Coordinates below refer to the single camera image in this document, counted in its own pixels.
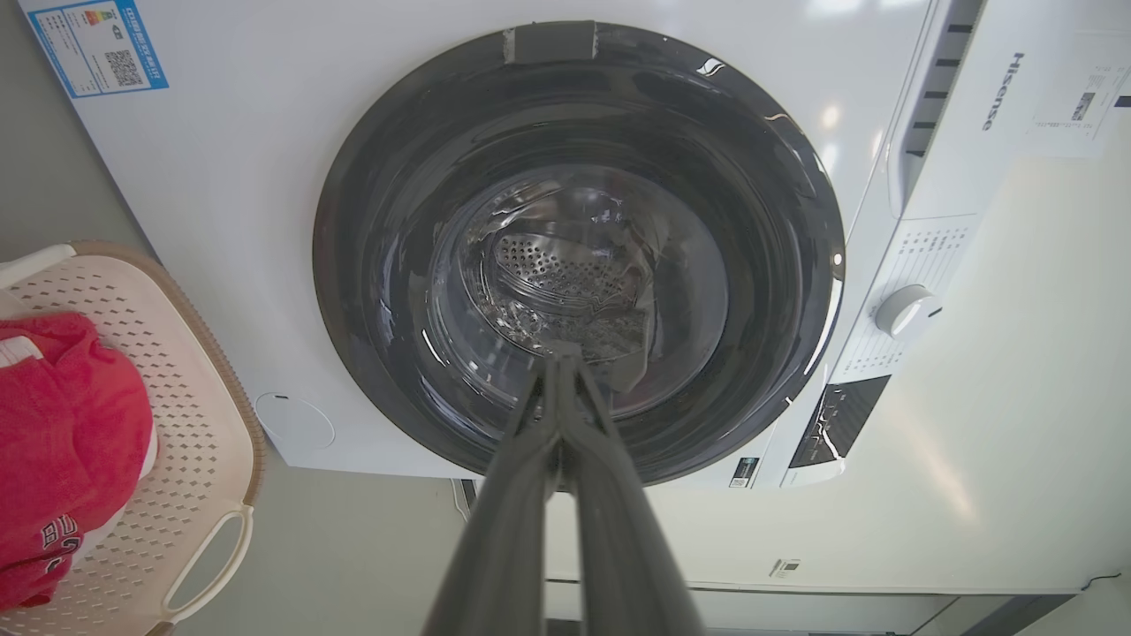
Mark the cream perforated plastic laundry basket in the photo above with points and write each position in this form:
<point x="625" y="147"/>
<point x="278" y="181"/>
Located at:
<point x="194" y="424"/>

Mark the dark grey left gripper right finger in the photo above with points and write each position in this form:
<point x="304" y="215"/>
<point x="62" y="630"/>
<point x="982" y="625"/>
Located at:
<point x="618" y="548"/>

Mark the small dark sticker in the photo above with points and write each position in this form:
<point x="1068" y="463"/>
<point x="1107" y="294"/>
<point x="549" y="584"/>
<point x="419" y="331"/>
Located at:
<point x="744" y="473"/>

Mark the round white filter cover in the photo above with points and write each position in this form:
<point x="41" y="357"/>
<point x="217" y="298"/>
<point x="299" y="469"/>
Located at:
<point x="294" y="422"/>

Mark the small white barcode sticker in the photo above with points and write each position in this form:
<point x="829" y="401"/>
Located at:
<point x="785" y="568"/>

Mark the dark round washer door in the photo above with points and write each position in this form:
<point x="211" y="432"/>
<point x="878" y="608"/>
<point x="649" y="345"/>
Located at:
<point x="380" y="221"/>

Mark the white paper label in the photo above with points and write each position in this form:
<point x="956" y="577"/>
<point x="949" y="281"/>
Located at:
<point x="1074" y="97"/>

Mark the black washer display panel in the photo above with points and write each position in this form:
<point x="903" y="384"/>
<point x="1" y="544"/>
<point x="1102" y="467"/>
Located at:
<point x="839" y="420"/>

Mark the white washer control knob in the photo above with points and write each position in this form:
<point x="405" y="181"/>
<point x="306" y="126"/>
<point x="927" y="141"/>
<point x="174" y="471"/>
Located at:
<point x="906" y="311"/>

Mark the white front-load washing machine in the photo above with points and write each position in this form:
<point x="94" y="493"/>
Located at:
<point x="239" y="221"/>

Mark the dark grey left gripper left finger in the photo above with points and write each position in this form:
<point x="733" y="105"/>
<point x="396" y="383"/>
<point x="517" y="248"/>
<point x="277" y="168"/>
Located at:
<point x="504" y="530"/>

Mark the blue energy label sticker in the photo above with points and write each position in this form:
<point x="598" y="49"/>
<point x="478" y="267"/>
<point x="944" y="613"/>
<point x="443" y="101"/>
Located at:
<point x="97" y="44"/>

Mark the red shorts with white trim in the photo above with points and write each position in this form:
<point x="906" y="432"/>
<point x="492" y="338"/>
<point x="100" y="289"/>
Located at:
<point x="71" y="424"/>

